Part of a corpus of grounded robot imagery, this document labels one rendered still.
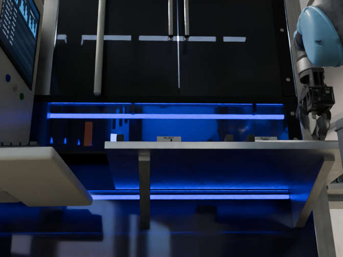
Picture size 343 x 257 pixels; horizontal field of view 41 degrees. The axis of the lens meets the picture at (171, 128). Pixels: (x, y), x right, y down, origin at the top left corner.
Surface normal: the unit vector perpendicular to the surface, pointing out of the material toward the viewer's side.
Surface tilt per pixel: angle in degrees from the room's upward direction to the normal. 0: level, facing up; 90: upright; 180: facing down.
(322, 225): 90
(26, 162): 180
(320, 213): 90
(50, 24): 90
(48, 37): 90
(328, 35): 122
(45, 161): 180
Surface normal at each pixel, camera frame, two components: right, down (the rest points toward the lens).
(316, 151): 0.01, 0.92
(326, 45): -0.16, 0.43
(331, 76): -0.90, -0.15
